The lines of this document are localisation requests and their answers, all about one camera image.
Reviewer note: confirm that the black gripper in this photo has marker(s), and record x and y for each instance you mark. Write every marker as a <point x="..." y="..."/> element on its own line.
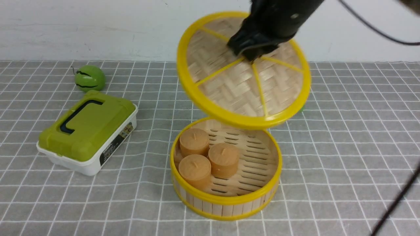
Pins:
<point x="269" y="24"/>

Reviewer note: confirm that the woven bamboo lid yellow rim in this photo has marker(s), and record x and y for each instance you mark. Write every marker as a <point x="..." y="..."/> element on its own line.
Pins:
<point x="250" y="95"/>

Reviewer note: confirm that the bamboo steamer basket yellow rims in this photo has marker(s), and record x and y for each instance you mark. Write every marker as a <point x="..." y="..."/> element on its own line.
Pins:
<point x="249" y="190"/>

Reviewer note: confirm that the tan cylinder bun back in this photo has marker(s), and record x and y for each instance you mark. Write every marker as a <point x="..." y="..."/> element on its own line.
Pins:
<point x="194" y="141"/>

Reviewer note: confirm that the tan cylinder bun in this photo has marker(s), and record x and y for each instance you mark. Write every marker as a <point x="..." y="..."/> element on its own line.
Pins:
<point x="196" y="170"/>
<point x="224" y="159"/>
<point x="194" y="141"/>

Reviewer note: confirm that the tan cylinder bun right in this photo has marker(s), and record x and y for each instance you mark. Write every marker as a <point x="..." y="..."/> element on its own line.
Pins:
<point x="224" y="159"/>

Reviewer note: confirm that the grey grid tablecloth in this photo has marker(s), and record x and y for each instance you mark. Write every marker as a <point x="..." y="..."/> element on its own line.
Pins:
<point x="345" y="156"/>

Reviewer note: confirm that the tan cylinder bun front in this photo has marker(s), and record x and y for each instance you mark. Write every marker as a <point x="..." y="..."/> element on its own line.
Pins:
<point x="196" y="170"/>

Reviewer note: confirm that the green round toy fruit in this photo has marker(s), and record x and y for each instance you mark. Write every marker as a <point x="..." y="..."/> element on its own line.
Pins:
<point x="89" y="77"/>

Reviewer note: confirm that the green lidded white box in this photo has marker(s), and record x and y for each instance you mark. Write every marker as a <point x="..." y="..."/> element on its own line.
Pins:
<point x="88" y="134"/>

